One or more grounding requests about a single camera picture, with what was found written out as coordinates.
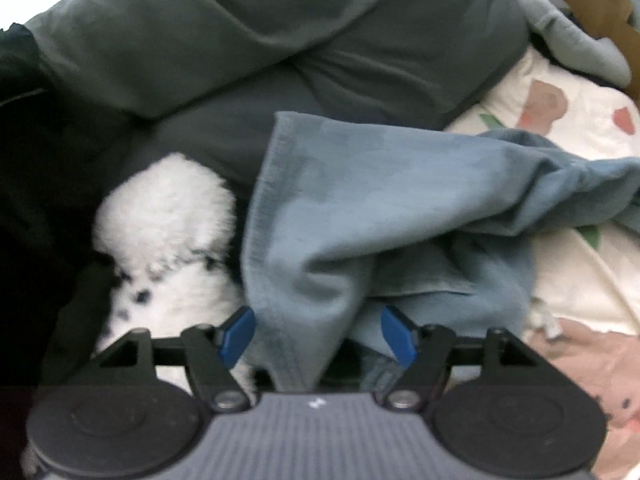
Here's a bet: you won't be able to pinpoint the cream printed bedsheet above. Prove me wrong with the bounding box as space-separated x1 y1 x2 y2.
444 44 640 480

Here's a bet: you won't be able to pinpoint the light blue denim jeans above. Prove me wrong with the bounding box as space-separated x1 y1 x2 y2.
240 110 640 397

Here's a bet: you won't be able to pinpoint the dark grey pillow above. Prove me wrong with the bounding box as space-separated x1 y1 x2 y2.
24 0 531 203

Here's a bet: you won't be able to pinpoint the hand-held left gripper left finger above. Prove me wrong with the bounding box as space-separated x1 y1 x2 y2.
91 306 258 414

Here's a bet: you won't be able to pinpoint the white spotted plush toy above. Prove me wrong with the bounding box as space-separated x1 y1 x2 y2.
91 152 262 401

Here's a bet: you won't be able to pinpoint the brown cardboard box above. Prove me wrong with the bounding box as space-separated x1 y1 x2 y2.
549 0 640 108

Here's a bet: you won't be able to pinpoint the grey plush toy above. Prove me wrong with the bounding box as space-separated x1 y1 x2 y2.
509 0 633 90

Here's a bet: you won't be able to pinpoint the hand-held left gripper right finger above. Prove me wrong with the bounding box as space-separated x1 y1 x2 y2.
379 305 551 411

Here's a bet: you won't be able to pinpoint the dark cloth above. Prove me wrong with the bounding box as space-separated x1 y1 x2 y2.
0 22 131 391

